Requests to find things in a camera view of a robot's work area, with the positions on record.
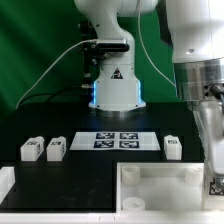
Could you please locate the black camera on base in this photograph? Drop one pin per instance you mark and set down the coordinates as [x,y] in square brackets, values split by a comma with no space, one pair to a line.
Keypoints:
[111,45]

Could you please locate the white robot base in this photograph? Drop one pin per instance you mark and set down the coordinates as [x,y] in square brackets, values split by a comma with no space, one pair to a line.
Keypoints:
[116,89]

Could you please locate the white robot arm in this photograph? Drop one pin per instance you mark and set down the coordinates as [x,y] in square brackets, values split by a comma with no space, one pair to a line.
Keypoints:
[195,29]

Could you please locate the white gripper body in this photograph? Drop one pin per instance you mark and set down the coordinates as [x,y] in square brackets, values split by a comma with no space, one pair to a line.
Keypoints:
[210,123]

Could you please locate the white marker sheet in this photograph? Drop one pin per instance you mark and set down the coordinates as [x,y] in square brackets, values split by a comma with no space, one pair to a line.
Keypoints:
[140,141]

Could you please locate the white square tabletop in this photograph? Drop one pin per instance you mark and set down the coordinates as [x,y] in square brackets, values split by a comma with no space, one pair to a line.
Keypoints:
[175,187]

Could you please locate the white obstacle fence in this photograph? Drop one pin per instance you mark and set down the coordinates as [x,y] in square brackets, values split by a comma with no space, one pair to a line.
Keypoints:
[57,194]

